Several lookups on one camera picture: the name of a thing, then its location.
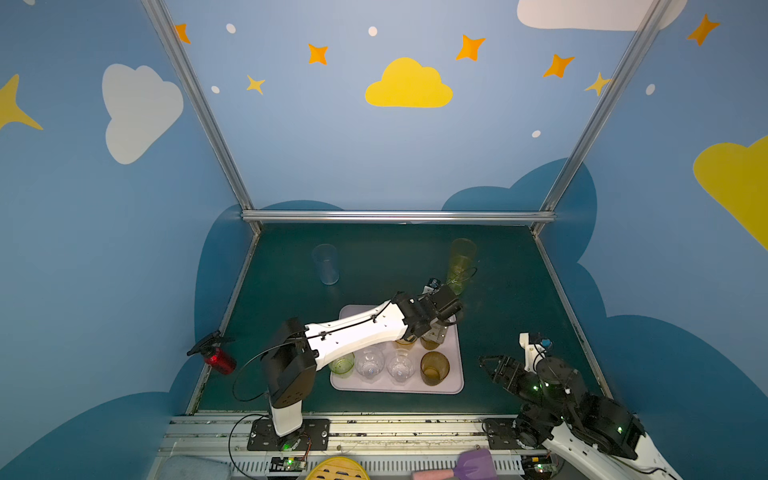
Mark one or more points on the tall blue textured cup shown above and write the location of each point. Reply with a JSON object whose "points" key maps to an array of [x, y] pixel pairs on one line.
{"points": [[326, 261]]}

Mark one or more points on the brown textured cup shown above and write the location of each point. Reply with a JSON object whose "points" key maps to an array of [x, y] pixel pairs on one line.
{"points": [[434, 368], [429, 344]]}

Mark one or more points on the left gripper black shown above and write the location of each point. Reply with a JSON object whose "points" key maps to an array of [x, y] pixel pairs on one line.
{"points": [[441, 312]]}

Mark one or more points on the tall yellow cup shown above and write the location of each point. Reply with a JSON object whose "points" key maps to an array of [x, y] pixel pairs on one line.
{"points": [[463, 249]]}

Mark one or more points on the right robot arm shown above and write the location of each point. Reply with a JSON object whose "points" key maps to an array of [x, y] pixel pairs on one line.
{"points": [[593, 433]]}

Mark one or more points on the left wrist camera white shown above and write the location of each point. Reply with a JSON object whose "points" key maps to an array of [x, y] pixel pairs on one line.
{"points": [[433, 285]]}

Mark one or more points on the small green cup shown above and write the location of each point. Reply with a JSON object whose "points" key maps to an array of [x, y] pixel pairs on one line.
{"points": [[343, 366]]}

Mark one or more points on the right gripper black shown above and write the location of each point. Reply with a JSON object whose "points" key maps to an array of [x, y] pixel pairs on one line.
{"points": [[504, 369]]}

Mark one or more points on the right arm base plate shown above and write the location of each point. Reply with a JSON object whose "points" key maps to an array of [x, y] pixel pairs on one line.
{"points": [[512, 434]]}

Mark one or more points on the yellow transparent cup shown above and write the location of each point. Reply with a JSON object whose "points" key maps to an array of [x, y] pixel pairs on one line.
{"points": [[404, 345]]}

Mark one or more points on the tall green cup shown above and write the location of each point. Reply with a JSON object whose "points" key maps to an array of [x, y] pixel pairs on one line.
{"points": [[461, 269]]}

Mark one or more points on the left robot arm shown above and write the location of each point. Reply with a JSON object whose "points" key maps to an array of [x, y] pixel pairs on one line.
{"points": [[296, 352]]}

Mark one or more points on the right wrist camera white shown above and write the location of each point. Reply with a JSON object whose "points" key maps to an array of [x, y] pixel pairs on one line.
{"points": [[535, 348]]}

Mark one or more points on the clear faceted glass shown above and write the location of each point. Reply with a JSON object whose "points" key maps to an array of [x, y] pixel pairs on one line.
{"points": [[369, 362], [400, 366]]}

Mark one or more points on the yellow round lid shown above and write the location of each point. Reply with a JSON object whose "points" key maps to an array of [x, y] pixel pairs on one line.
{"points": [[338, 468]]}

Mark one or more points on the pink plastic tray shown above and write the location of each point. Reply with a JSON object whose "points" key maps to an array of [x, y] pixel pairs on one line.
{"points": [[383, 383]]}

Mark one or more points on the purple toy shovel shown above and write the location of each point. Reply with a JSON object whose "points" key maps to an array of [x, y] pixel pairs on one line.
{"points": [[471, 465]]}

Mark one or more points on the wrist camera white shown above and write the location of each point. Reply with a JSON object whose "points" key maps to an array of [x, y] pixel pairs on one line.
{"points": [[433, 285], [535, 348]]}

